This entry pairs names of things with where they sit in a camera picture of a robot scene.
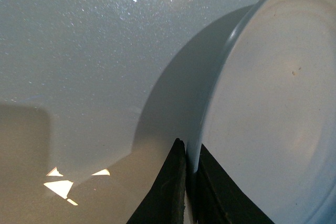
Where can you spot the white round plate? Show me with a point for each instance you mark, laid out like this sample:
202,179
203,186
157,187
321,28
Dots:
269,118

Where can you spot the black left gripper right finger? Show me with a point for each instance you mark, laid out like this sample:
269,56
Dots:
216,198

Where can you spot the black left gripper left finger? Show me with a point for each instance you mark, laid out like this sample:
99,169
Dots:
164,203

